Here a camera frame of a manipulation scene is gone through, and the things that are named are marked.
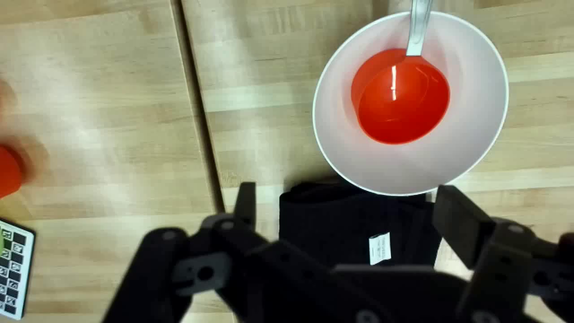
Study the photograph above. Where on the white bowl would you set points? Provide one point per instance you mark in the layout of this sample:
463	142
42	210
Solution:
479	101

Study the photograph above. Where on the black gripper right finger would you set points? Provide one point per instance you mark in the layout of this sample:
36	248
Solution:
508	263

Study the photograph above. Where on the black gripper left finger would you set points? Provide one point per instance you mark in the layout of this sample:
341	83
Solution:
259	280

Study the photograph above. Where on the red measuring cup in bowl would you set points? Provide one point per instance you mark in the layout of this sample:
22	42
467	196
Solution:
399	96

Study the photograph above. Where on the black folded cloth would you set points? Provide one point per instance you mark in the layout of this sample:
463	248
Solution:
339	225

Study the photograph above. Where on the checkered calibration board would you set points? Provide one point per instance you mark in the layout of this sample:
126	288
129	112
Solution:
16	250

